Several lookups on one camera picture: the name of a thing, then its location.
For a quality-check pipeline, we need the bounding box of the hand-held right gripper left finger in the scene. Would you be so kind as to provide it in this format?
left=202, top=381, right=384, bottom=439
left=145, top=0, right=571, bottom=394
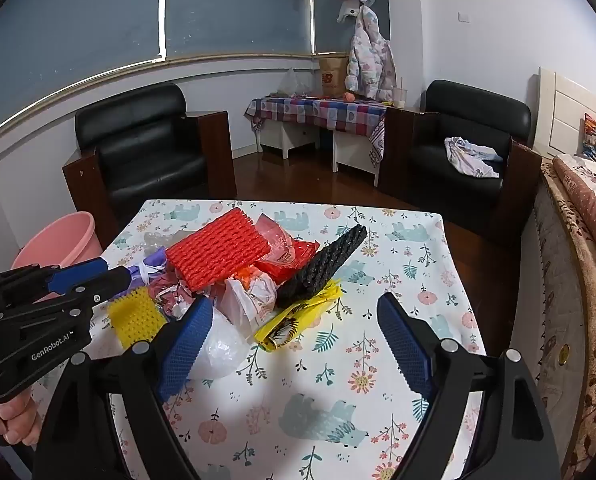
left=32, top=296, right=215, bottom=480

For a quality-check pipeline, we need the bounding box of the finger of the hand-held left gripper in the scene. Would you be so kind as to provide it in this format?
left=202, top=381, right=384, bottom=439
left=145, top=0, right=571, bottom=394
left=0, top=258, right=111, bottom=311
left=0, top=266, right=131, bottom=321

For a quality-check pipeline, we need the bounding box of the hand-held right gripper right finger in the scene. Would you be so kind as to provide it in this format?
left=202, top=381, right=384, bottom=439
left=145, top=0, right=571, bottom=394
left=376, top=291, right=561, bottom=480

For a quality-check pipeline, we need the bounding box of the clear thin plastic bag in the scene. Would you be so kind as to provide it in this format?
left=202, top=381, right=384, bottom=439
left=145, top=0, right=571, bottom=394
left=188, top=310, right=259, bottom=381

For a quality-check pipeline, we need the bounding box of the pink plastic bucket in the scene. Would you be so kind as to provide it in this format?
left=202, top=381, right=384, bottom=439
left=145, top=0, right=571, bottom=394
left=12, top=211, right=102, bottom=306

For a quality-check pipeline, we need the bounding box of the yellow foam net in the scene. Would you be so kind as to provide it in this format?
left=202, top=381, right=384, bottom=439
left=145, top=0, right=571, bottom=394
left=108, top=287, right=169, bottom=350

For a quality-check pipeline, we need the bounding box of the purple white wrapper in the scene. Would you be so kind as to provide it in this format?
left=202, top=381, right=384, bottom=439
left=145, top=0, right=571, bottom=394
left=128, top=246, right=173, bottom=286

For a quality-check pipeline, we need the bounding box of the pink patterned wrapper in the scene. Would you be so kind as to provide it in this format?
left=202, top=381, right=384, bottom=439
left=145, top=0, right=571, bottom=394
left=148, top=267, right=201, bottom=322

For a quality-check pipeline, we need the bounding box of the white plastic bag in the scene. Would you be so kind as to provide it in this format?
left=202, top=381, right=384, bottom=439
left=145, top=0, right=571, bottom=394
left=220, top=270, right=281, bottom=328

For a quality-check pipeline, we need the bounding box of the orange plastic wrapper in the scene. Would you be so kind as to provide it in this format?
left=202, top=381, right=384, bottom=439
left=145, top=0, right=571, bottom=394
left=235, top=266, right=263, bottom=288

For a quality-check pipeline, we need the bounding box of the red foam net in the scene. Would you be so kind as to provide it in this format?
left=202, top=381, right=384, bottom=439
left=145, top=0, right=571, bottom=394
left=165, top=207, right=273, bottom=292

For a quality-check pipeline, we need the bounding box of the yellow plastic bag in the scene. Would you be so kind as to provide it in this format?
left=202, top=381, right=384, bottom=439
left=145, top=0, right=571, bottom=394
left=254, top=280, right=346, bottom=351

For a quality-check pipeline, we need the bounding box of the black foam net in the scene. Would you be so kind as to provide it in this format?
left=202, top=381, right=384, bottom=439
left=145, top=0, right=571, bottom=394
left=276, top=224, right=367, bottom=309

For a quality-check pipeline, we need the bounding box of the red plastic bag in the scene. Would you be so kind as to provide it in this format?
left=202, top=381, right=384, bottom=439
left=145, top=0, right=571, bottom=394
left=252, top=212, right=323, bottom=285

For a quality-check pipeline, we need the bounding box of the person's left hand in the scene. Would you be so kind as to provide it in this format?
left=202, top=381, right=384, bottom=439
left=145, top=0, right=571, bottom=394
left=0, top=385, right=42, bottom=447

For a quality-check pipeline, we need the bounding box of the black leather armchair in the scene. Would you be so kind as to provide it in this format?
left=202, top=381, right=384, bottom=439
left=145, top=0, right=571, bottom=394
left=62, top=83, right=237, bottom=246
left=378, top=80, right=543, bottom=248

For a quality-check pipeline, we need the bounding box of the crumpled printed cloth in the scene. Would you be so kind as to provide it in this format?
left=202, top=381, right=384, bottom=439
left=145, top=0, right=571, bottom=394
left=444, top=136, right=505, bottom=179

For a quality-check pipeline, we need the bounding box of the patterned hanging cloth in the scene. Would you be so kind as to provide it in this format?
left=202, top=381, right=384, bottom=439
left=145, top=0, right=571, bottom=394
left=369, top=120, right=386, bottom=168

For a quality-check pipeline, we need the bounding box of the bed with patterned blanket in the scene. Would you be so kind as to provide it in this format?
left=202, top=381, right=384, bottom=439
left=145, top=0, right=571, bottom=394
left=553, top=155, right=596, bottom=281

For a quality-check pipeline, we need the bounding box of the grey-blue roller blind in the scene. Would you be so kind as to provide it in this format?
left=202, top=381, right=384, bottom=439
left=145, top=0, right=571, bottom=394
left=164, top=0, right=315, bottom=59
left=314, top=0, right=391, bottom=56
left=0, top=0, right=166, bottom=138

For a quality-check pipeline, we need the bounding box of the checked tablecloth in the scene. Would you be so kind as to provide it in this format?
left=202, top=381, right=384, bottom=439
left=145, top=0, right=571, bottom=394
left=245, top=95, right=389, bottom=168

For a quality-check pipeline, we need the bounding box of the brown paper bag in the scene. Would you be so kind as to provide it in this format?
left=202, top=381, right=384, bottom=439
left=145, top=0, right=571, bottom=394
left=319, top=56, right=351, bottom=98

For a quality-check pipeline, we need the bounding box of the white headboard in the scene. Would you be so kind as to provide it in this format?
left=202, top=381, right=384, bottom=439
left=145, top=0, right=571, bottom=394
left=534, top=66, right=596, bottom=158

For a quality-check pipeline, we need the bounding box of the pastel padded jacket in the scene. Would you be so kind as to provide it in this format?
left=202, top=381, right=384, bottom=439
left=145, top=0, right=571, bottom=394
left=344, top=6, right=397, bottom=102

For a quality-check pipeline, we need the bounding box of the white plush hat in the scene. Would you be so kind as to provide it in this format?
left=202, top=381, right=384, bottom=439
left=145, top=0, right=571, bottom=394
left=337, top=0, right=363, bottom=23

